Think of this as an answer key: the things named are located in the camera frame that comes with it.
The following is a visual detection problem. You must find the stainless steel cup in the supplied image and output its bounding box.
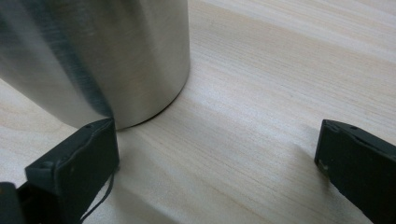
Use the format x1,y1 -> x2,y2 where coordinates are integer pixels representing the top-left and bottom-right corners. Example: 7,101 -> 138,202
0,0 -> 191,131

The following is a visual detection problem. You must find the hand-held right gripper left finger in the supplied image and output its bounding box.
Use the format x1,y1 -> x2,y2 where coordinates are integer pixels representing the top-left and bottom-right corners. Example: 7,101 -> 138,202
17,117 -> 120,224

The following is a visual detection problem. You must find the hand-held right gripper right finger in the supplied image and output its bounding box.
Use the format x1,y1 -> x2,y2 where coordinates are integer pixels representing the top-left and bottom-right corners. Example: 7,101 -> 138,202
313,119 -> 396,224

